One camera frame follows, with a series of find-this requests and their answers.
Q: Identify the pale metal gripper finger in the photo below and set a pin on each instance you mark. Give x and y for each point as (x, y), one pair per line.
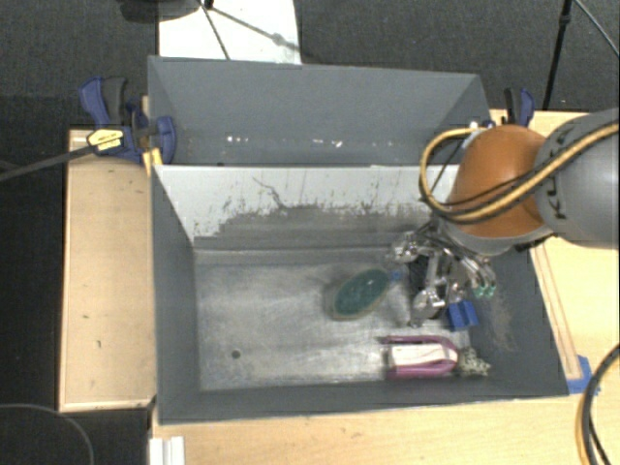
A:
(406, 249)
(425, 305)

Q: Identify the blue block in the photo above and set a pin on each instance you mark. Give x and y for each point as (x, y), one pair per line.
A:
(462, 317)

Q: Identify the dark green round disc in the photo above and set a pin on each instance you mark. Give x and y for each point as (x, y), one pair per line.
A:
(361, 292)

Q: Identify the grey speckled small lump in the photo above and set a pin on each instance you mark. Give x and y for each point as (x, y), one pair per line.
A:
(474, 363)

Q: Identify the grey metal bin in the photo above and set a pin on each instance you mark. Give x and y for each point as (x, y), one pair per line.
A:
(271, 318)

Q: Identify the pale wood board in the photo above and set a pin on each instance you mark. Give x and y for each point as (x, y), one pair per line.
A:
(106, 269)

